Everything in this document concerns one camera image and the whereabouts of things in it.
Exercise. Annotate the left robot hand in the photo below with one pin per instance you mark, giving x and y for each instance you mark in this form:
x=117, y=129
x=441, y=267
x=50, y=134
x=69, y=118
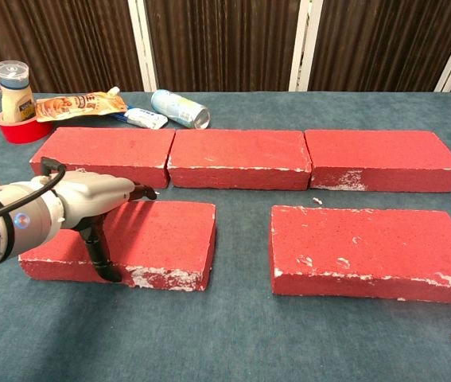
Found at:
x=90, y=191

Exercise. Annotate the red foam brick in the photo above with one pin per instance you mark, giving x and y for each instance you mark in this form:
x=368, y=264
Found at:
x=368, y=246
x=102, y=149
x=161, y=238
x=237, y=155
x=376, y=155

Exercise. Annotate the orange spout pouch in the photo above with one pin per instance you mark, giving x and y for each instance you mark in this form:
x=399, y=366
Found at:
x=74, y=106

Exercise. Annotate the red tape roll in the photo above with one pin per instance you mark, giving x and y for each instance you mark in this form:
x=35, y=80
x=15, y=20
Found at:
x=22, y=133

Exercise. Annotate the white blue toothpaste tube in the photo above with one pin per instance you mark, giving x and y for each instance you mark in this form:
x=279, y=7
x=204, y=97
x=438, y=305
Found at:
x=145, y=118

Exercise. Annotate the mayonnaise bottle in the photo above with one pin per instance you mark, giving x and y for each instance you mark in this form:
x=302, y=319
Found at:
x=16, y=103

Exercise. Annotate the light blue drink can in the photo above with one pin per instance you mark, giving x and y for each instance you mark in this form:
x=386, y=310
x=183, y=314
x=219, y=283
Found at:
x=177, y=107

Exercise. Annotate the white foam crumb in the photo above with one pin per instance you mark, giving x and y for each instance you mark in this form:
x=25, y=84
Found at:
x=317, y=201

